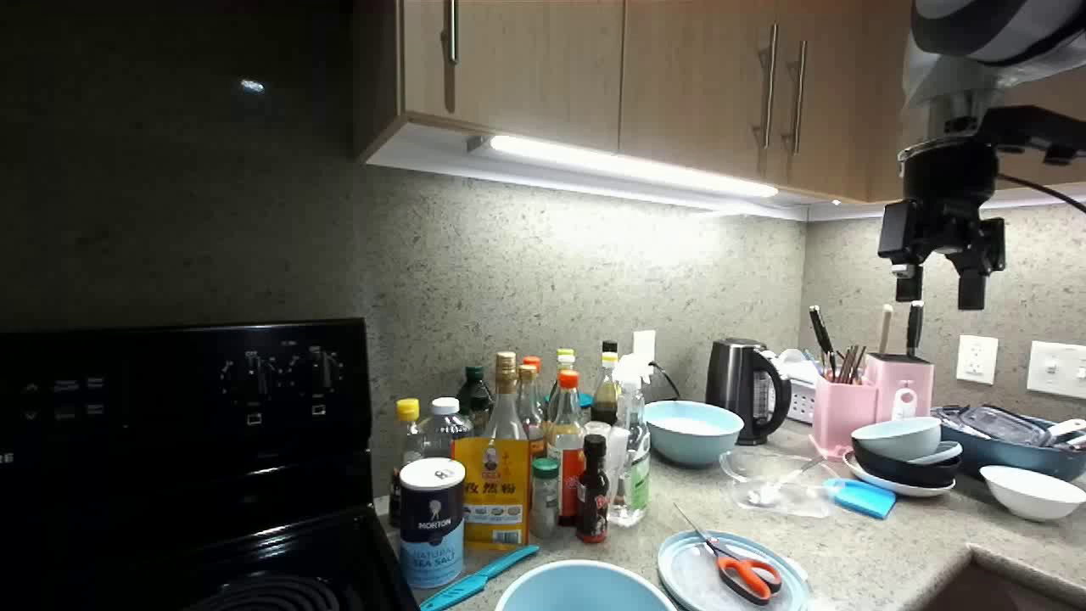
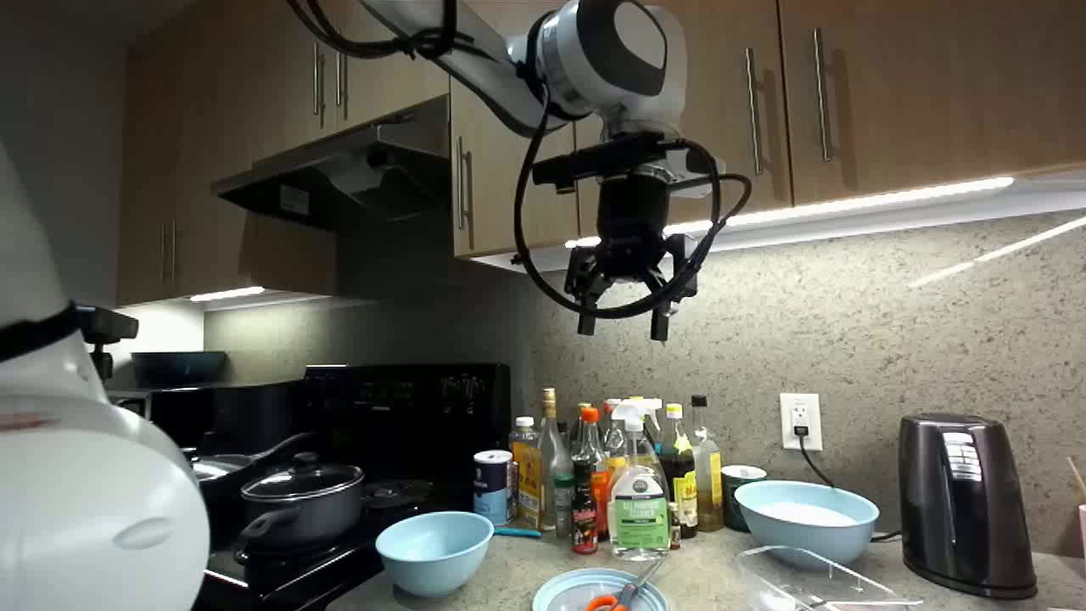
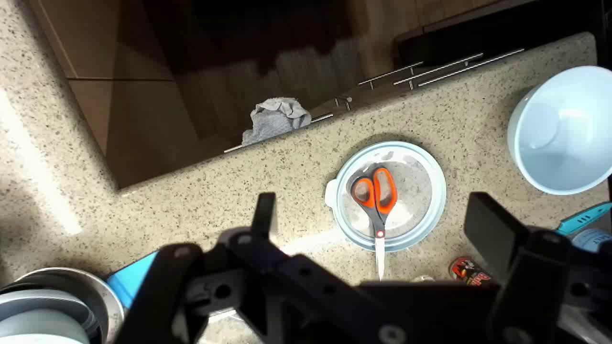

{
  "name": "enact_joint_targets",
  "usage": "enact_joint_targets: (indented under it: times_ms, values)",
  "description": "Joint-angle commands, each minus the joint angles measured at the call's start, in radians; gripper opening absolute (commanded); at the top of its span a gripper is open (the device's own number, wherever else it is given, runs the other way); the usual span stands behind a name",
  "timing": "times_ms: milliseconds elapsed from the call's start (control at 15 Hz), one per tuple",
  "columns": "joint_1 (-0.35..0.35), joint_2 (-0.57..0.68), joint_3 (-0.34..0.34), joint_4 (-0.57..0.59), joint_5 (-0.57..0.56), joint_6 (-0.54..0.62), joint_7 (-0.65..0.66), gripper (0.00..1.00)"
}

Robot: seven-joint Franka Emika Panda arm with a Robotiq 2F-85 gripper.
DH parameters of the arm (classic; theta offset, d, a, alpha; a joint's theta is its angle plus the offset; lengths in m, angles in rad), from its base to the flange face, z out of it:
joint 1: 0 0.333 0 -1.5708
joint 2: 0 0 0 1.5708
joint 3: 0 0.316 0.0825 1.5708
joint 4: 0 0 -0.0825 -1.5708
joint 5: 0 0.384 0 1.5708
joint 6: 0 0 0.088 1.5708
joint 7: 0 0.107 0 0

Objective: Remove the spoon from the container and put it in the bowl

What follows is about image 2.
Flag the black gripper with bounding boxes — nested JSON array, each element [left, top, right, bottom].
[[529, 133, 720, 342]]

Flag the metal spoon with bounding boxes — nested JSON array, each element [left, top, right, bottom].
[[617, 558, 664, 611]]

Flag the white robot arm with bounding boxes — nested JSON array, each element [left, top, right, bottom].
[[0, 0, 715, 611]]

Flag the large light blue bowl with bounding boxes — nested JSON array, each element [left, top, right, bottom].
[[734, 480, 879, 564]]

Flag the small light blue bowl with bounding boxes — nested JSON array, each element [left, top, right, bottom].
[[378, 508, 495, 598]]

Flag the clear glass container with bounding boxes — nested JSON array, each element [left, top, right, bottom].
[[737, 542, 919, 611]]

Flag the dark sauce bottle orange cap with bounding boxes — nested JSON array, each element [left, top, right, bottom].
[[571, 405, 602, 558]]

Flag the dark soy sauce bottle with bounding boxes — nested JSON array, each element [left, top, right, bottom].
[[663, 405, 698, 538]]

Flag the pale yellow oil bottle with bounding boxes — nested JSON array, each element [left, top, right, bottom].
[[691, 395, 724, 534]]

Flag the clear spray bottle green label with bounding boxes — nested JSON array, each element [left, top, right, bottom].
[[608, 397, 672, 561]]

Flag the tall clear glass bottle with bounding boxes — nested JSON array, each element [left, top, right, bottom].
[[539, 387, 572, 537]]

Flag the dark green can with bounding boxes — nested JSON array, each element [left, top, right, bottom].
[[724, 466, 768, 534]]

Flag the white blue salt canister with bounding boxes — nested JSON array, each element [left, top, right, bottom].
[[471, 448, 512, 528]]

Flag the black stove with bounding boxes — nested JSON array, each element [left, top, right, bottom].
[[115, 362, 512, 611]]

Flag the light blue plate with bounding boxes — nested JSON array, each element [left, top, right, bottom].
[[533, 566, 674, 611]]

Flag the orange food piece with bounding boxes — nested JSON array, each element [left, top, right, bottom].
[[588, 594, 625, 611]]

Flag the wooden upper cabinets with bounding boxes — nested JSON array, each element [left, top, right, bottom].
[[120, 0, 1086, 302]]

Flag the black cooking pot with lid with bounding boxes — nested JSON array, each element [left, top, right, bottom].
[[236, 460, 364, 547]]

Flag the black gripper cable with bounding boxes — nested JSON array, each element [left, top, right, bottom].
[[509, 88, 752, 322]]

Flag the white wall outlet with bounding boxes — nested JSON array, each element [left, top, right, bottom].
[[776, 395, 822, 450]]

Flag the black kettle power cord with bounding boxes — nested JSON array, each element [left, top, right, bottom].
[[796, 424, 906, 542]]

